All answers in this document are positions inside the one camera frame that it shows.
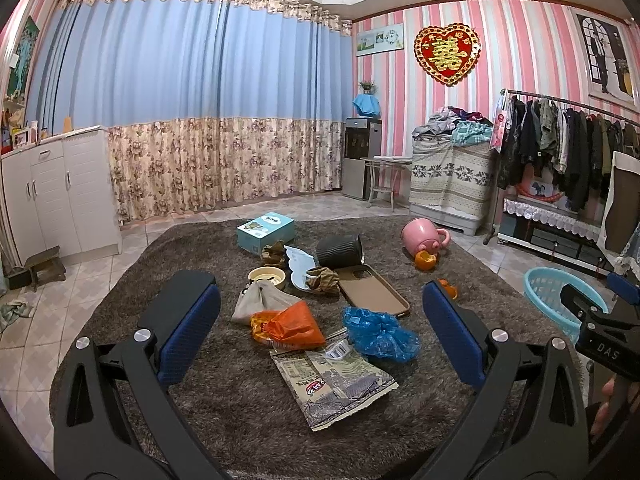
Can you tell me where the blue covered water bottle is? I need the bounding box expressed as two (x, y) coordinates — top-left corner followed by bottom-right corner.
(352, 80), (381, 118)

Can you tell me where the light blue plastic basket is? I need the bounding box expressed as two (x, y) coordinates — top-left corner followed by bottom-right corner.
(523, 266), (610, 344)

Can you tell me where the clothes rack with garments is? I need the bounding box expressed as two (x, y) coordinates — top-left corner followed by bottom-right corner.
(483, 89), (639, 244)

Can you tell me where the cream small bowl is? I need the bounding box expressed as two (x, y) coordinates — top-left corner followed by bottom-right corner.
(247, 266), (286, 289)

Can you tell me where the blue plastic bag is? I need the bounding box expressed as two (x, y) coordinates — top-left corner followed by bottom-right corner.
(343, 307), (421, 363)

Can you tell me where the covered patterned cabinet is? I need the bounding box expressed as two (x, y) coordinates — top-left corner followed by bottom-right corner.
(409, 136), (495, 235)

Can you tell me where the orange plastic bag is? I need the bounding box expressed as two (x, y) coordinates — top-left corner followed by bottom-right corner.
(250, 300), (326, 350)

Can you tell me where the printed snack wrapper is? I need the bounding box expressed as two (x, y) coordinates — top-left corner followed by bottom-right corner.
(270, 330), (399, 431)

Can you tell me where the light blue cloud tray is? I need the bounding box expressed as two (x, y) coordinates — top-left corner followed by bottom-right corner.
(284, 245), (316, 292)

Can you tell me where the red heart wall decoration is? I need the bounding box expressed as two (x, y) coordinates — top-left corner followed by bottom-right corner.
(413, 23), (482, 87)

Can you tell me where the pile of folded clothes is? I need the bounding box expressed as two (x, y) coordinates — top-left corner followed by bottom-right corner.
(411, 106), (494, 148)

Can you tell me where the orange peel piece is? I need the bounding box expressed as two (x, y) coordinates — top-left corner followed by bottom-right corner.
(438, 278), (459, 300)

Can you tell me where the small metal stool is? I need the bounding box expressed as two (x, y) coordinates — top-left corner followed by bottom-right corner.
(361, 155), (412, 210)

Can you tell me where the grey water dispenser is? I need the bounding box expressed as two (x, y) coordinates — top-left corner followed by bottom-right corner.
(342, 117), (382, 200)

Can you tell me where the white cabinet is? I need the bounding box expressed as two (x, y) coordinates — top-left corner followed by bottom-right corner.
(1, 126), (122, 264)

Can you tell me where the low TV stand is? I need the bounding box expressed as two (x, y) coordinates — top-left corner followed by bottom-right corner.
(497, 198), (613, 276)

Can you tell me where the brown phone case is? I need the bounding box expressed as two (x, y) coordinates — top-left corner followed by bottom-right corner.
(336, 264), (410, 318)

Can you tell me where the framed wedding picture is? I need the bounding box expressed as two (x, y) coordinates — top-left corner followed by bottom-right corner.
(572, 9), (638, 112)

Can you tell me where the brown chair with cloth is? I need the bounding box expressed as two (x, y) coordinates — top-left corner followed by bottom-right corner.
(597, 152), (639, 268)

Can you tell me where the black ribbed cup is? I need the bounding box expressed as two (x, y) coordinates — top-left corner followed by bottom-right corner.
(316, 234), (364, 270)

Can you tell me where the person's right hand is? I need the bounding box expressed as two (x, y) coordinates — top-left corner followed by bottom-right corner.
(590, 376), (639, 437)

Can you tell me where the orange peel cup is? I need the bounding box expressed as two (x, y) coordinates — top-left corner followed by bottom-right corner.
(414, 250), (437, 272)

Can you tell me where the grey cloth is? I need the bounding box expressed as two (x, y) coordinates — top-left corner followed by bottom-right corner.
(231, 281), (299, 325)

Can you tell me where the teal tissue box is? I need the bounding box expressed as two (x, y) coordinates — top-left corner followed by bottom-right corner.
(236, 211), (295, 256)

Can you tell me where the brown shaggy rug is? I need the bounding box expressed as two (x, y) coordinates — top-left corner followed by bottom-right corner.
(81, 217), (575, 479)

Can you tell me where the small landscape picture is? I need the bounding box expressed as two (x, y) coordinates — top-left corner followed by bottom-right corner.
(356, 24), (405, 58)

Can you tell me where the brown paper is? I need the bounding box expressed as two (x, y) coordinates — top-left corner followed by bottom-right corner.
(306, 266), (340, 296)

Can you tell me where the pink pig mug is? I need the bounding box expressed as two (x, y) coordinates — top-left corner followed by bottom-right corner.
(400, 218), (451, 257)

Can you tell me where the blue floral curtain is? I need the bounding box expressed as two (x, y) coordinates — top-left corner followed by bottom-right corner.
(26, 0), (352, 222)

